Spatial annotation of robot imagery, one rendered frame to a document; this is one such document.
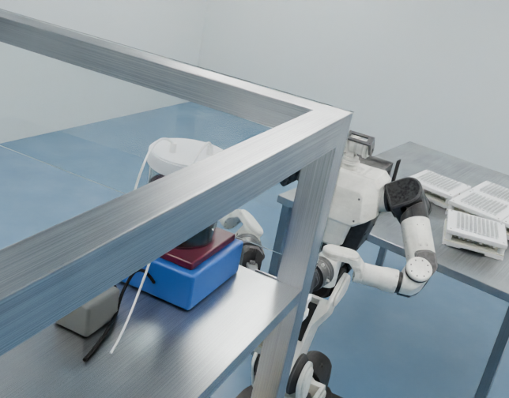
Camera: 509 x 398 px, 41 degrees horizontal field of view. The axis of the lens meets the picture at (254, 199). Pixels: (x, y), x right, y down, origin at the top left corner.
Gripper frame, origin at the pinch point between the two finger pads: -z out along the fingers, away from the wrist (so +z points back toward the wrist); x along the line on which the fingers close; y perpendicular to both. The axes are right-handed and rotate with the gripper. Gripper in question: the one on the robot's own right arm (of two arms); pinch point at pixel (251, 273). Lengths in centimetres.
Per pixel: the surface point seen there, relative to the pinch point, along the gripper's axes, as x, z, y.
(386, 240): 15, 72, -65
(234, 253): -28, -46, 13
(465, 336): 98, 142, -155
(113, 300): -26, -65, 35
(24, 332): -53, -116, 41
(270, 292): -22, -50, 5
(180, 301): -24, -59, 24
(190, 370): -22, -77, 22
